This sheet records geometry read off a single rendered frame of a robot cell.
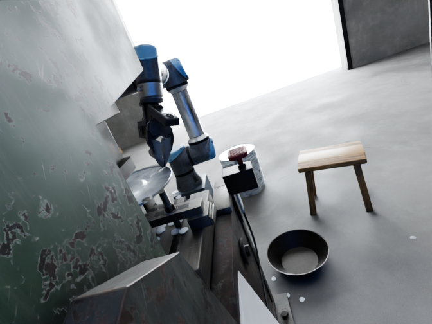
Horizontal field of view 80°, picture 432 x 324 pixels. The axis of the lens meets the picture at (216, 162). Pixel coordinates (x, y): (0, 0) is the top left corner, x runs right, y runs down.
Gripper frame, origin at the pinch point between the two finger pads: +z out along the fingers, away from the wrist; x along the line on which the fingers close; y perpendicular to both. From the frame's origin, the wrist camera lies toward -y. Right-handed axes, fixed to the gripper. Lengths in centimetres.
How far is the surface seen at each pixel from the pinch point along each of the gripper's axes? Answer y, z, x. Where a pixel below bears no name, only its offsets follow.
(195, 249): -30.2, 13.8, 12.7
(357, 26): 110, -147, -472
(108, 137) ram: -9.6, -10.0, 18.8
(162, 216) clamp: -19.9, 8.8, 13.6
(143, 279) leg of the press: -51, 1, 32
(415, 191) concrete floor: -39, 39, -132
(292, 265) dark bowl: -3, 63, -61
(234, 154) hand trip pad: -18.1, -1.0, -13.3
